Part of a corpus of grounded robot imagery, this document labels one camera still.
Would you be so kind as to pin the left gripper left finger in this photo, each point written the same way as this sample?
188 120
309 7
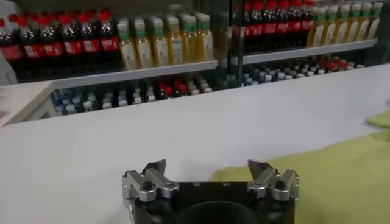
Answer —
158 181

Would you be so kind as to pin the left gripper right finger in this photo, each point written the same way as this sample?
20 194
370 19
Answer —
263 181

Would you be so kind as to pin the light green T-shirt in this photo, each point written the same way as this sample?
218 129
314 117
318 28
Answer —
320 182

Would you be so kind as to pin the white metal shelf board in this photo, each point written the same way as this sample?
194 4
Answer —
137 74
304 51

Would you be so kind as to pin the yellow tea bottle white cap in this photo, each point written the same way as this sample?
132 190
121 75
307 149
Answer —
364 25
175 45
353 26
190 44
374 23
342 28
205 42
160 47
128 51
143 48
329 30
317 32

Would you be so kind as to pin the cola bottle red cap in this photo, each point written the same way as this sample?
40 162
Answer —
257 30
10 51
109 42
52 47
306 25
72 45
282 26
32 48
270 28
294 25
247 30
90 44

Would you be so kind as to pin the white side table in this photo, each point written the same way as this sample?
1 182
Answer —
18 97

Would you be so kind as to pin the white beverage display cabinet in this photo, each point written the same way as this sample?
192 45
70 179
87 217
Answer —
373 50
91 3

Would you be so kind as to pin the black vertical cabinet post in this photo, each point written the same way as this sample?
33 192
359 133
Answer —
237 45

